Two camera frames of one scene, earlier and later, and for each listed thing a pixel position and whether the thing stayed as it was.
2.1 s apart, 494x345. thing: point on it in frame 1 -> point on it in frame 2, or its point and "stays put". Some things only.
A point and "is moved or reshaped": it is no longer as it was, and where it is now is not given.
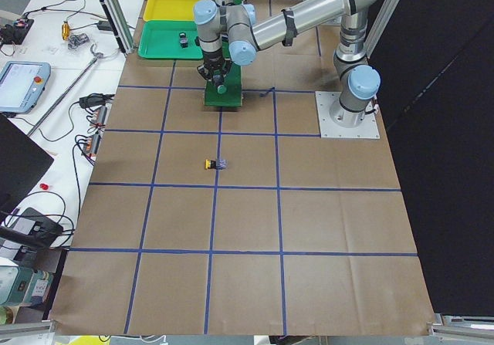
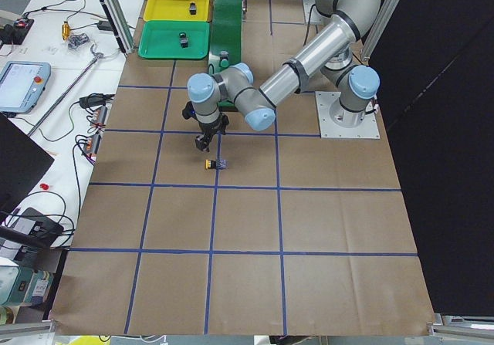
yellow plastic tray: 172,6 stays put
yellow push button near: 217,164 stays put
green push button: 183,39 stays put
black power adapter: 104,25 stays put
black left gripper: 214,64 -> 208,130
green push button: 218,81 is moved or reshaped
